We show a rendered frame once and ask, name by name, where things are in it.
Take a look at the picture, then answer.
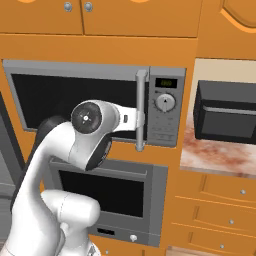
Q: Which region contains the orange drawer below oven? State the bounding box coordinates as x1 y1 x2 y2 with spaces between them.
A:
87 234 168 256

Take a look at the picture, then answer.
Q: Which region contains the grey microwave door handle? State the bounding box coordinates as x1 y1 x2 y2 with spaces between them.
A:
134 69 149 152

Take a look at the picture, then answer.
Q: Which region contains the black toaster oven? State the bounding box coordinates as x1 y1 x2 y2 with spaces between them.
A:
192 79 256 145

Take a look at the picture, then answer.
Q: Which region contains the oven door with black window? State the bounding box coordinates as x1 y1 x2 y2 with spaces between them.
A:
48 158 155 236

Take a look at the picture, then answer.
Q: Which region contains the orange drawer front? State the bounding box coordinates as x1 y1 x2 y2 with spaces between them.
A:
194 200 256 235
187 229 256 256
200 173 256 205

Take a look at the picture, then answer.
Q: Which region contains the grey built-in oven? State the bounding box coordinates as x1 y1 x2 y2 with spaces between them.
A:
47 156 169 249

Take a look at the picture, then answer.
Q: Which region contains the microwave door with black window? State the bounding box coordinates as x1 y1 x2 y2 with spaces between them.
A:
2 59 151 143

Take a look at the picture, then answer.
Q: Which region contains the orange upper cupboard door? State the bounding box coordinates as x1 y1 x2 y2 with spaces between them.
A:
82 0 203 38
0 0 84 36

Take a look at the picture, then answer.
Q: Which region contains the grey built-in microwave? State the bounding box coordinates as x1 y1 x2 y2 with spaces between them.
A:
2 59 187 149

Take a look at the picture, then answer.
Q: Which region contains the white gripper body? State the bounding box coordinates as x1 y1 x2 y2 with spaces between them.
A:
131 107 147 133

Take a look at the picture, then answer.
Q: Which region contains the grey oven door handle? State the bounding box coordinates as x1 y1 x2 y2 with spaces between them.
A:
49 159 148 179

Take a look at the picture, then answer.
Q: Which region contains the orange arched cupboard door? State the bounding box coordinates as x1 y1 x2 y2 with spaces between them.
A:
196 0 256 61

